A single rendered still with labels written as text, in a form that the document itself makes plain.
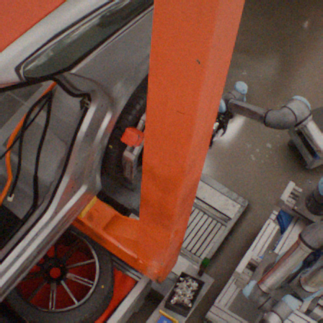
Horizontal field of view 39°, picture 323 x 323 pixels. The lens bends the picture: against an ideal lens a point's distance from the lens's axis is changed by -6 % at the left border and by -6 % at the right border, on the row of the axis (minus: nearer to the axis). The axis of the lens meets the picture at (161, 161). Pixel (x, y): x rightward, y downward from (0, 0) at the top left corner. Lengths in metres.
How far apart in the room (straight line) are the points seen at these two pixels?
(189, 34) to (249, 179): 2.55
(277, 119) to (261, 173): 1.25
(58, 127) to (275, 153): 1.91
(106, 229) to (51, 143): 0.52
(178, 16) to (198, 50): 0.10
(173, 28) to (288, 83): 3.18
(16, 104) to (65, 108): 0.36
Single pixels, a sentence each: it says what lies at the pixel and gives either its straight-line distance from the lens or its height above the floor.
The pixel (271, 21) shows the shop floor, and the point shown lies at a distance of 4.83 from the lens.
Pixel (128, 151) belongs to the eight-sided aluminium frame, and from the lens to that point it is 2.41.
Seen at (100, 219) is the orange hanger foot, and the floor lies 0.68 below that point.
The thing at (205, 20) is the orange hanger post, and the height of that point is 2.31.
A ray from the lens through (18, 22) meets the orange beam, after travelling 0.55.
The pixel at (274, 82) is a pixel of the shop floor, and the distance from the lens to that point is 4.22.
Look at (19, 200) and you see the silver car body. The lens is 2.54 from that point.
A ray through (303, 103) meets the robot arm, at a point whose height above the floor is 1.19.
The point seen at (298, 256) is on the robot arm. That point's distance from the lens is 1.89.
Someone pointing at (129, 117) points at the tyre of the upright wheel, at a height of 1.13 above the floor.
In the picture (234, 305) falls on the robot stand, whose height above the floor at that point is 0.21.
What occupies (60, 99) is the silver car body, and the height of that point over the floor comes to 1.20.
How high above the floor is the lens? 2.99
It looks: 58 degrees down
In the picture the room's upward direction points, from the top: 7 degrees clockwise
